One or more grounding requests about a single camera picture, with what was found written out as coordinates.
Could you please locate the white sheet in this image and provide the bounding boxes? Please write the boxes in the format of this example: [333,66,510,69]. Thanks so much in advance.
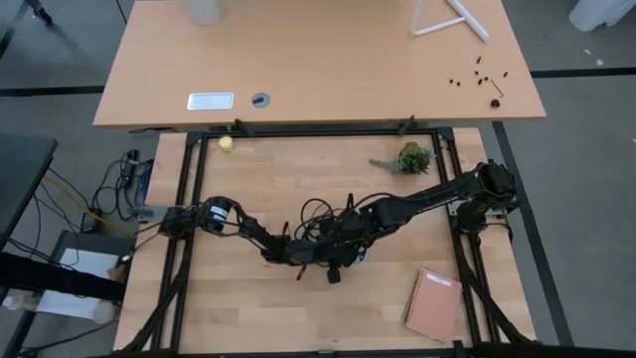
[37,248,120,319]

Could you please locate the tan wooden desk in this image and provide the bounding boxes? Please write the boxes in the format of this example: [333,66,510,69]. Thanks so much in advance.
[92,0,548,129]

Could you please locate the potted green succulent plant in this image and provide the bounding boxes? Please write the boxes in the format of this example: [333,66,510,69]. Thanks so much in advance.
[368,141,436,176]

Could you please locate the silver rectangular desk plate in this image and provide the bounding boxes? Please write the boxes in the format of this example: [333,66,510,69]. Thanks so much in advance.
[187,91,236,111]

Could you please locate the white cylindrical container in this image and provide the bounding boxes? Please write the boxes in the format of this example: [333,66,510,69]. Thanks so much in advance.
[186,0,223,26]

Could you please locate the black beam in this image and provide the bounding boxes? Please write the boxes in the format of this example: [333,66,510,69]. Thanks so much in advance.
[0,251,125,302]

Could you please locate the clear plastic bottle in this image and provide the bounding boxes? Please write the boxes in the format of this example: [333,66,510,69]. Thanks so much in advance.
[2,292,39,312]

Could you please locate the black floor cable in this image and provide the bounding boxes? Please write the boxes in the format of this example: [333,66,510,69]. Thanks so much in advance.
[91,148,155,220]

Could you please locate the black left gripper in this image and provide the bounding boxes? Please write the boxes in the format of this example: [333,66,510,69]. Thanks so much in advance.
[286,239,344,285]

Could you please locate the black side desk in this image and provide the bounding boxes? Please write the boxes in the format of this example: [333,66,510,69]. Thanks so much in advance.
[0,133,59,250]

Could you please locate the white bag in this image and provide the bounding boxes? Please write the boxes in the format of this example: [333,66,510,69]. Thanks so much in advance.
[568,0,636,32]

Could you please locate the pink spiral notebook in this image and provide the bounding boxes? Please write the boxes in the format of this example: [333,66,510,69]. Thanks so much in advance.
[400,268,464,344]

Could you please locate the white tripod stand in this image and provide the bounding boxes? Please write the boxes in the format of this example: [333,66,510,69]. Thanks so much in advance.
[409,0,492,44]

